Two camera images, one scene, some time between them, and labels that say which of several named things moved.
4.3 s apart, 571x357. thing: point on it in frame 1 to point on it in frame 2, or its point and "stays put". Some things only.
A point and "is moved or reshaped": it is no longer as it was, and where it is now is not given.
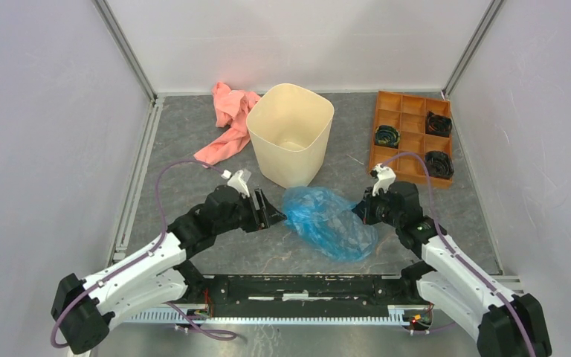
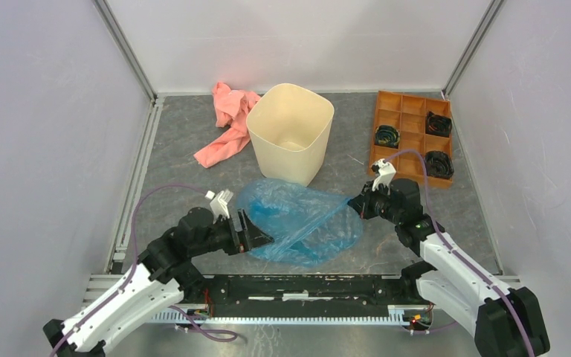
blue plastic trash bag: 327,221 is moved or reshaped
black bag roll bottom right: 439,164 stays put
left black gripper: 264,218 to 250,236
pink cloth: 231,108 stays put
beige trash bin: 290,126 stays put
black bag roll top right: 438,125 stays put
